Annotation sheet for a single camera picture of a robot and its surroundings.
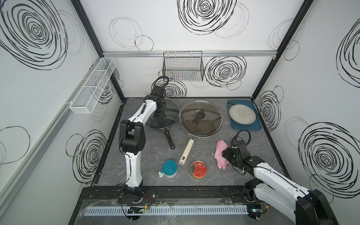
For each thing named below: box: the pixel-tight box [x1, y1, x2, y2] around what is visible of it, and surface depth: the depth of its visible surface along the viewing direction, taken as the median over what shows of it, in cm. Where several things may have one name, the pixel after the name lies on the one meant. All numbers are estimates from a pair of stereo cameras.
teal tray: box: [226, 99, 263, 131], surface depth 108 cm
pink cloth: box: [214, 139, 230, 170], surface depth 88 cm
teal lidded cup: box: [158, 159, 178, 179], surface depth 77 cm
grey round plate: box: [228, 104, 257, 126], surface depth 110 cm
